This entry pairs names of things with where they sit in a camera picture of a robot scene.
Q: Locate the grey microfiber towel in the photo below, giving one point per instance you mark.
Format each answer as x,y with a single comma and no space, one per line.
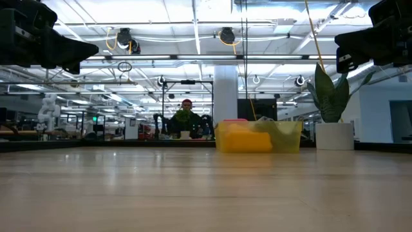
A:
280,135

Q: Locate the small green bush plant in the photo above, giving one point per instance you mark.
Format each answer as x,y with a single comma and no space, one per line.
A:
183,117

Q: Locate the white plant pot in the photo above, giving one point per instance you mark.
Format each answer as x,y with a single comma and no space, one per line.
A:
334,135

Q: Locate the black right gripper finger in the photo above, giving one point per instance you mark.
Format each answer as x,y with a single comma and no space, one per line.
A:
354,48

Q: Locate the overhead LED light bar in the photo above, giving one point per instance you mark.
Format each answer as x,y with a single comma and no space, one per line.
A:
206,57

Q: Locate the yellow translucent plastic bin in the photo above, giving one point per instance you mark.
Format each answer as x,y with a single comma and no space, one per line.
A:
222,135

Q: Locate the white robot figure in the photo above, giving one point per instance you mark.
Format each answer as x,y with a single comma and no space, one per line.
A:
48,112

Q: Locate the green snake plant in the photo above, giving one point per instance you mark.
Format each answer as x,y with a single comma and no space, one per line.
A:
328,96

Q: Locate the white building column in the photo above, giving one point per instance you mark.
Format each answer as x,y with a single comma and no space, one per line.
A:
226,93

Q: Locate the orange microfiber towel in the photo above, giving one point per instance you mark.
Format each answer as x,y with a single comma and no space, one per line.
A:
248,140

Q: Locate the pink microfiber towel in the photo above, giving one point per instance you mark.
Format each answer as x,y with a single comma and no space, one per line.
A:
235,120

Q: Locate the person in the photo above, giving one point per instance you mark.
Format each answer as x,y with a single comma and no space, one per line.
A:
188,120

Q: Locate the black background robot arm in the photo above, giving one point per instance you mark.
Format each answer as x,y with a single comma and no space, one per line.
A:
159,124

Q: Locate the computer monitor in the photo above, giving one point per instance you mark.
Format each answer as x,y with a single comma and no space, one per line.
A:
2,114

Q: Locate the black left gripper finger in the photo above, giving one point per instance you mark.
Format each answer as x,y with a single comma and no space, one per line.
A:
69,51

